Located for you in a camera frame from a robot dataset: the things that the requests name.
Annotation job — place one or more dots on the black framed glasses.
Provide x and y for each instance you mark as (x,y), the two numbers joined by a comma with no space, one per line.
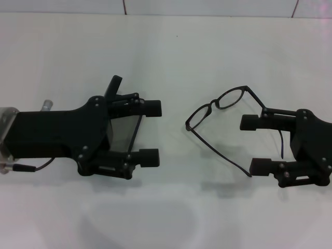
(214,101)

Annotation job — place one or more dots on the black glasses case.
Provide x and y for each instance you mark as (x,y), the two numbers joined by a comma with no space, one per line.
(122,132)

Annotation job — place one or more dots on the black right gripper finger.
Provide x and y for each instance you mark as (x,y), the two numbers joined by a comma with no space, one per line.
(249,123)
(260,166)

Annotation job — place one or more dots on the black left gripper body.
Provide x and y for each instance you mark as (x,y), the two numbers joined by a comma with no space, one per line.
(59,135)

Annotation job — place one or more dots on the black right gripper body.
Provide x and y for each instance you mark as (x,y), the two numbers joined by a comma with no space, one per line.
(311,137)

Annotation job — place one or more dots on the left gripper silver post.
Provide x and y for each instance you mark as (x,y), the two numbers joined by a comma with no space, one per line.
(48,105)

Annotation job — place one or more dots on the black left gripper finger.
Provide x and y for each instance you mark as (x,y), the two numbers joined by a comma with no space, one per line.
(153,107)
(149,157)

